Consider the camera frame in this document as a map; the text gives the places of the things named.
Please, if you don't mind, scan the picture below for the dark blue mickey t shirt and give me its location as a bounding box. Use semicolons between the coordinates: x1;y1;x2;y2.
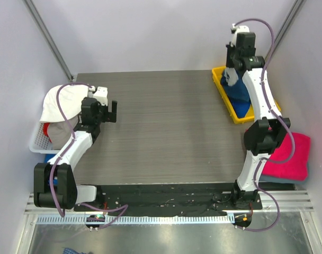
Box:
220;67;251;102

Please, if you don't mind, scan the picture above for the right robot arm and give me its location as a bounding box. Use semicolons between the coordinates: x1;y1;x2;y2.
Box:
223;26;290;209

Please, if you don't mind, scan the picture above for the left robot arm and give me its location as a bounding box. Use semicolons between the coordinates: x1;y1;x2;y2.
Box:
33;97;118;211

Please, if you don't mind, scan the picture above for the white t shirt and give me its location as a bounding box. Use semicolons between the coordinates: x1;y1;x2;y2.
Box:
40;85;88;123

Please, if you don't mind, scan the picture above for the yellow plastic tray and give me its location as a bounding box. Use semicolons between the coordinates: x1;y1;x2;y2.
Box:
212;67;282;124

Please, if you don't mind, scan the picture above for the red t shirt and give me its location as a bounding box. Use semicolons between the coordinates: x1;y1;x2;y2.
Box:
42;123;50;137

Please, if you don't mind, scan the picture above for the royal blue t shirt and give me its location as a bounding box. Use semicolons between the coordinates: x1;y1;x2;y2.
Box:
229;98;251;118

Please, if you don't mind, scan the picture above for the white plastic laundry basket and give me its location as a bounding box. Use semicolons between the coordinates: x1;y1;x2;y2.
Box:
29;122;59;154

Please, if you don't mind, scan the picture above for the blue folded t shirt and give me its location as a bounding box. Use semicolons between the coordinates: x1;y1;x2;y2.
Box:
44;154;56;163

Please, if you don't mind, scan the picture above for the pink folded t shirt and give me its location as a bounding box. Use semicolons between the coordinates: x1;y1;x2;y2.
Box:
261;132;311;182

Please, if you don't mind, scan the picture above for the grey folded t shirt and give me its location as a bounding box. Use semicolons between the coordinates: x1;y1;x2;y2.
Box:
260;161;309;184

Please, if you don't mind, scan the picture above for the checkered cloth bottom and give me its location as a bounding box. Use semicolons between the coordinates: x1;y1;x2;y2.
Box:
62;248;93;254

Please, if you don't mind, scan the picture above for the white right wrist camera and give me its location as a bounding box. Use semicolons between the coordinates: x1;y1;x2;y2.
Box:
230;23;250;47

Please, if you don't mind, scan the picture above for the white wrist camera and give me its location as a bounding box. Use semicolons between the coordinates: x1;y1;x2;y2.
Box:
88;86;108;106
230;23;250;47

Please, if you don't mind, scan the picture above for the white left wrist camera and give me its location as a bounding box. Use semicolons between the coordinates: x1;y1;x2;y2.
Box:
88;86;108;106

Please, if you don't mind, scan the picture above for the aluminium frame post right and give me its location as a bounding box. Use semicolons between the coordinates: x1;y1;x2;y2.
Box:
266;0;307;61

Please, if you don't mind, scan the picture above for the aluminium frame post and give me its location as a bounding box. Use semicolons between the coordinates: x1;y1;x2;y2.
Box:
23;0;74;81
266;0;307;61

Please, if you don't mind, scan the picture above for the aluminium frame post left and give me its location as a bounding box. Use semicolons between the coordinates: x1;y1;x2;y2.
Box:
23;0;74;81

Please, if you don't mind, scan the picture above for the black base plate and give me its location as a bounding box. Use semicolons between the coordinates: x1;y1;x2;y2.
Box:
74;183;263;217

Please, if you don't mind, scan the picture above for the slotted cable duct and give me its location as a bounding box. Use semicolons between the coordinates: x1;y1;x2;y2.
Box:
36;213;235;225

